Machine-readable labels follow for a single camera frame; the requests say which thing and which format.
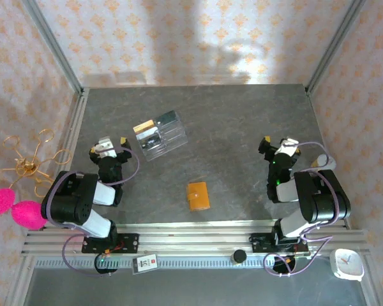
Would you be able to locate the orange leather card holder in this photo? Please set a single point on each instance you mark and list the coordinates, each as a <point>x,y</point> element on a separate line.
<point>198,196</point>

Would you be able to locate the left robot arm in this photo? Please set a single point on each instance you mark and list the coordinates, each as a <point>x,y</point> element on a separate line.
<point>70,204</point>

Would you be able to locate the black card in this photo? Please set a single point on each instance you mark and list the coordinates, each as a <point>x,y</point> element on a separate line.
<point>150,141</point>
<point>167,118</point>

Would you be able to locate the silver card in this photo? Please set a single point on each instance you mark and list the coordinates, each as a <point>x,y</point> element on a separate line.
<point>147,133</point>

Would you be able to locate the gold card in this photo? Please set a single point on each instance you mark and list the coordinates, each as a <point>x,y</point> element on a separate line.
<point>143,126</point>

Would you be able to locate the clear acrylic card stand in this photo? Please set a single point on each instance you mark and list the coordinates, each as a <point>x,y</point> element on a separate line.
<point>174,140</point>

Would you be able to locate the yellow white can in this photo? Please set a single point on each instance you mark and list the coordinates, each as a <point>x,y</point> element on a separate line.
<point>319,161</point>

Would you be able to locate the black round knob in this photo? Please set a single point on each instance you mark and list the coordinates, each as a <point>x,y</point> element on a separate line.
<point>239,256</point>

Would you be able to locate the white number tag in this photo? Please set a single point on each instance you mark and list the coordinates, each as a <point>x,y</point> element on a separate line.
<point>145,264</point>

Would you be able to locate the white alarm clock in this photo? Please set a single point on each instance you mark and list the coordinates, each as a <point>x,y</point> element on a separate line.
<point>346,264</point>

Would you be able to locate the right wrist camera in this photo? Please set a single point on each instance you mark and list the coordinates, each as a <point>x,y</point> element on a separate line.
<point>285,148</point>

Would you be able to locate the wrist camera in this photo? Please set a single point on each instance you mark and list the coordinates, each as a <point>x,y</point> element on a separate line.
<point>285,148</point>
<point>104,147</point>

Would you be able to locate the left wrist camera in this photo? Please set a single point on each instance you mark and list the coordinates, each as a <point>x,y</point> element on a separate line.
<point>104,147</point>

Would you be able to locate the aluminium side rail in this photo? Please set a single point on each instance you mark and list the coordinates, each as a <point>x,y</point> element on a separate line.
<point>78,121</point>

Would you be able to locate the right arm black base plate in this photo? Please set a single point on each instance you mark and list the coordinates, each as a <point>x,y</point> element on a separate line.
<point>258,242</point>

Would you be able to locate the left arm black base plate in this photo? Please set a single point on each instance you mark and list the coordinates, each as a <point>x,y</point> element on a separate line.
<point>131,243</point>

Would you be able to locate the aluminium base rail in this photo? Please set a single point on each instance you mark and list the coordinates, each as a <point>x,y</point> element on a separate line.
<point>194,237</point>

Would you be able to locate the aluminium frame post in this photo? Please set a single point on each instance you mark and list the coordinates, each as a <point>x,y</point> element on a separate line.
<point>54,48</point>
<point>335,44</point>

